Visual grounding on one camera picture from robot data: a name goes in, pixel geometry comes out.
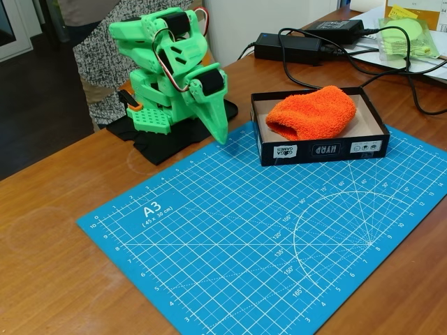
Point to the person in speckled garment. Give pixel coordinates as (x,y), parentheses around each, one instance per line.
(94,59)

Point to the blue cutting mat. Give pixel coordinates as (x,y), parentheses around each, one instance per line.
(244,209)

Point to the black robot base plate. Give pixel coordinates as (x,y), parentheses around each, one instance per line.
(157,146)

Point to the large black power adapter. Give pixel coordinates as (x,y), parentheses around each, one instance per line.
(286,47)

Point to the flat black power adapter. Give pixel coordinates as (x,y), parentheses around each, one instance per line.
(335,28)

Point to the white door frame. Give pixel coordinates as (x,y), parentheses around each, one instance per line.
(24,35)

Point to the orange terry cloth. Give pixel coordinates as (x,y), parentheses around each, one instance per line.
(311,111)

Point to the black cardboard box tray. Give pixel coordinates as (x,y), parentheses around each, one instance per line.
(331,150)

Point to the white paper sheets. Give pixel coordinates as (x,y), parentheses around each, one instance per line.
(433,68)

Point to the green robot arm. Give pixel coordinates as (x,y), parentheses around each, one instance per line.
(146,52)

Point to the cardboard box with yellow label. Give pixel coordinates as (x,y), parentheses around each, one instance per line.
(426,7)

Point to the plastic bag with green parts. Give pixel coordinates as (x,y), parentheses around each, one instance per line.
(408,42)

